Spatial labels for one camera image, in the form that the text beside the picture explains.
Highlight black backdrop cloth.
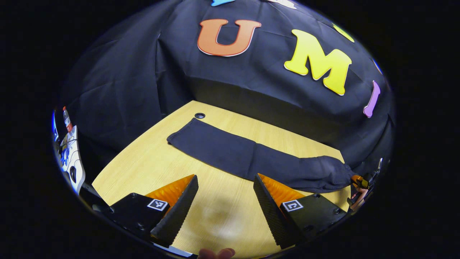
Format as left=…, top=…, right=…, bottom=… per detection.
left=59, top=0, right=396, bottom=177

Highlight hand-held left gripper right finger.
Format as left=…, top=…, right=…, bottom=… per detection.
left=253, top=173, right=349, bottom=250

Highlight dark jeans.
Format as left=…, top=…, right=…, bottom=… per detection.
left=166, top=118, right=357, bottom=194

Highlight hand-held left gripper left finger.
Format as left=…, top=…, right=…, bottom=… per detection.
left=109, top=174, right=199, bottom=248

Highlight red capped bottle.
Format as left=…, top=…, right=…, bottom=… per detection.
left=62, top=106, right=73, bottom=133

